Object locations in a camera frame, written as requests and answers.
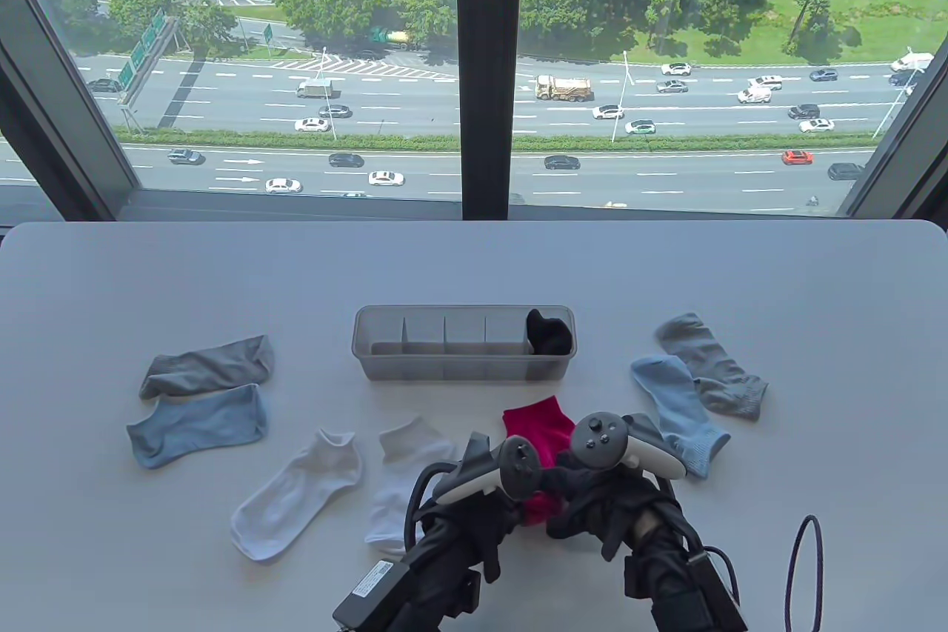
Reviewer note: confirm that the person's left hand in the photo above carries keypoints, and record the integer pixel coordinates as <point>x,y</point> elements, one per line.
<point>466,528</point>

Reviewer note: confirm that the person's right hand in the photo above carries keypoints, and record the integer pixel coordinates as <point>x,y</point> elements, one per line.
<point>615,506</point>

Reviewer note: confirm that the grey hand controller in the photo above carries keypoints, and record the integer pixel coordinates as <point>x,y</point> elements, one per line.
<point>598,439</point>
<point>522,469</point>

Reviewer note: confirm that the white sock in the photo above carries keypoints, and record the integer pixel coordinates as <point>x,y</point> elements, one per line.
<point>292,499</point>
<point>404,469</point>

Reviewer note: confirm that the light blue sock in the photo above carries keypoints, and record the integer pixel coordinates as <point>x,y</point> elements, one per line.
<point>196,424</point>
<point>678,417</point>

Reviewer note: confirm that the grey sock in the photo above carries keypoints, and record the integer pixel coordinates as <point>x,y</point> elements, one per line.
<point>207,365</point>
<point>703,358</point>

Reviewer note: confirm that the black sock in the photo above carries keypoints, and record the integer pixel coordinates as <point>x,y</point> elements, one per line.
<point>557,343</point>
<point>544,324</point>

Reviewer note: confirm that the black left forearm module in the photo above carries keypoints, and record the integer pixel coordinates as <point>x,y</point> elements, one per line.
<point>370,591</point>

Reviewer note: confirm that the black right forearm module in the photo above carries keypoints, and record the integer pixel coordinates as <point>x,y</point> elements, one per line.
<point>722,599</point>

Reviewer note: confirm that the clear plastic divided organizer box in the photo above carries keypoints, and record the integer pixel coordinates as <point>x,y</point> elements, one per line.
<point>444,365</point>

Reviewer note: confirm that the small green road sign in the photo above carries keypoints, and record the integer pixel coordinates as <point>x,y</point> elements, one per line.
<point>267,33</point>

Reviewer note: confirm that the green road sign gantry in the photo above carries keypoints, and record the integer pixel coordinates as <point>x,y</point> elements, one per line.
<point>141,50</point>

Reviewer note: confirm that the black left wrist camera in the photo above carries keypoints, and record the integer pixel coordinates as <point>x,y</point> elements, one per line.
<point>463,591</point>

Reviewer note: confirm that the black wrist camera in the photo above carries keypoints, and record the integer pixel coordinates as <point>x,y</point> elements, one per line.
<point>463,591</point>
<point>648,576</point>

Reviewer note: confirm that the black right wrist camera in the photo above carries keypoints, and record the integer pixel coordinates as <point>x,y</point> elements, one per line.
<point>648,576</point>

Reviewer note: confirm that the dark window frame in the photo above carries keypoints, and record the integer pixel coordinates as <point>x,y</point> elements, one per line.
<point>485,69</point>

